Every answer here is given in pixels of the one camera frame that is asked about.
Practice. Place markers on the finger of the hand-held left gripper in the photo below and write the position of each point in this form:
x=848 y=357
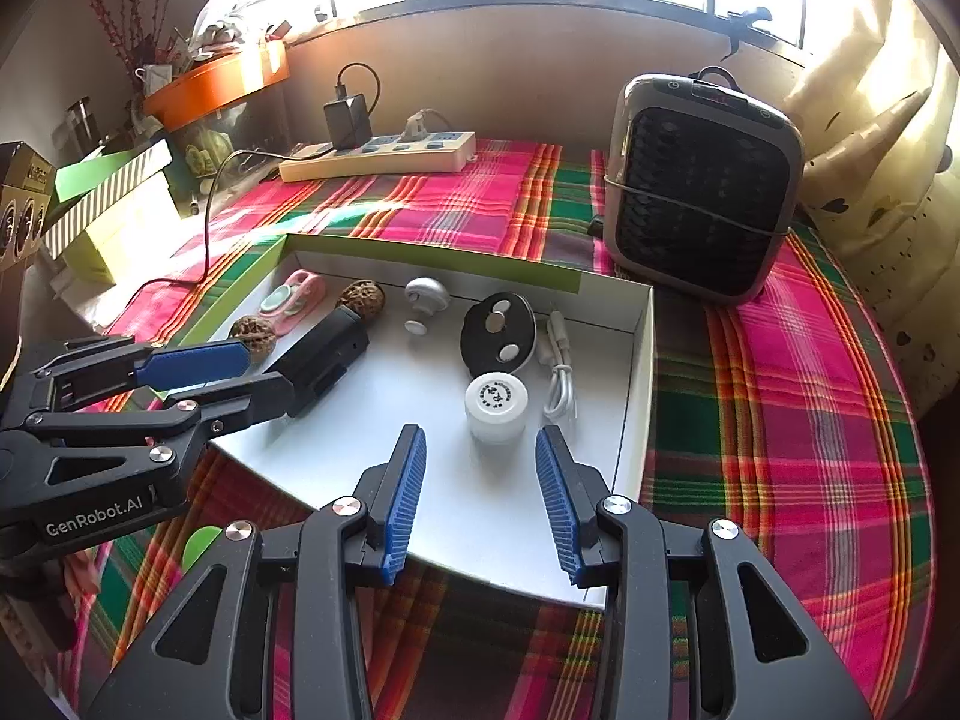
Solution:
x=187 y=364
x=225 y=405

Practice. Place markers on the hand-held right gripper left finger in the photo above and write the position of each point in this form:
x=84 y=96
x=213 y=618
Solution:
x=401 y=502

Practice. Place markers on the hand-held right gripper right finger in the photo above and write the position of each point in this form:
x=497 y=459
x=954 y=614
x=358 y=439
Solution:
x=559 y=502

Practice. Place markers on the brown walnut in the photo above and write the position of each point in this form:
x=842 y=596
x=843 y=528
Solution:
x=360 y=298
x=251 y=331

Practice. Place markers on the green-edged cardboard box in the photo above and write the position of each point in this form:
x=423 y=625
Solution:
x=420 y=405

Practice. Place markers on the black rectangular device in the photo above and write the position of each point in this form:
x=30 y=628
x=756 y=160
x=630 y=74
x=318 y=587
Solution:
x=326 y=356

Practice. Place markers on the white round jar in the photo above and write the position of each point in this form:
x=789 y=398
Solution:
x=495 y=409

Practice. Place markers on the black round disc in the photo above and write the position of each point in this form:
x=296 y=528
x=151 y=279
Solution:
x=495 y=334

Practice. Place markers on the white round gadget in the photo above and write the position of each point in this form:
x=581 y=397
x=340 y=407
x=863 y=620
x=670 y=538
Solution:
x=426 y=294

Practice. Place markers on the person's left hand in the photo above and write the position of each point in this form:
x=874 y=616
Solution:
x=81 y=574

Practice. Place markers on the green round cap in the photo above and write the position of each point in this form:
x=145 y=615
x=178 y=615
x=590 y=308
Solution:
x=201 y=547

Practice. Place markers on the pink clip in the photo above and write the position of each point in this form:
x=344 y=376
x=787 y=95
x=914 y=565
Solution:
x=292 y=294

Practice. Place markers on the yellow-green box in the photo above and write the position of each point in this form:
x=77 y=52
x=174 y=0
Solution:
x=127 y=240

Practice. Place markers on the green striped box stack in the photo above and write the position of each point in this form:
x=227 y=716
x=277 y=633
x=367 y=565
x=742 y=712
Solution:
x=105 y=195

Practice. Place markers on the green printed package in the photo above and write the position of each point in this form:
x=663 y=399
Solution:
x=204 y=154

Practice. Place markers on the brown speaker box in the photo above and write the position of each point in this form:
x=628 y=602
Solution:
x=22 y=210

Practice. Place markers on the plaid tablecloth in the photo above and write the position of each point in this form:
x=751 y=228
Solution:
x=787 y=427

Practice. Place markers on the glass jar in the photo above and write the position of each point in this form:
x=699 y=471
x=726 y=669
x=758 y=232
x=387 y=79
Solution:
x=82 y=126

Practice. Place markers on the cream power strip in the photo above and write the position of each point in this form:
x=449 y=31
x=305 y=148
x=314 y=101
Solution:
x=375 y=157

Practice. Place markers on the orange round tray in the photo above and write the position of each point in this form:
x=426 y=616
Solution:
x=217 y=86

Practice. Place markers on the white mug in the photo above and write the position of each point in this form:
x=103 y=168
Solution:
x=154 y=80

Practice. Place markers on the black charger adapter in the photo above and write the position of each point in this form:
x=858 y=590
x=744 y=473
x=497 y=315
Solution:
x=346 y=124

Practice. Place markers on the white plug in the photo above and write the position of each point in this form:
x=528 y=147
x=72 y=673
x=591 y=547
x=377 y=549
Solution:
x=420 y=125

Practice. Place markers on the grey space heater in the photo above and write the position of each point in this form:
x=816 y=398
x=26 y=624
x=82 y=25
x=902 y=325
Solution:
x=697 y=195

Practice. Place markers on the red berry branches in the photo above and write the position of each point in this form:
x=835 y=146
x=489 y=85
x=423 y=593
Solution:
x=127 y=30

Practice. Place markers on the white plastic bag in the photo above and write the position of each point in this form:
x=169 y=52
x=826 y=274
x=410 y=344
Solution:
x=217 y=15

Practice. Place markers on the cream heart-print curtain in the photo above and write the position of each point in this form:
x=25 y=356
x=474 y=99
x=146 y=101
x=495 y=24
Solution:
x=885 y=165

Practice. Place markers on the black window latch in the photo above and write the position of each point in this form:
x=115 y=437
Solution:
x=750 y=22

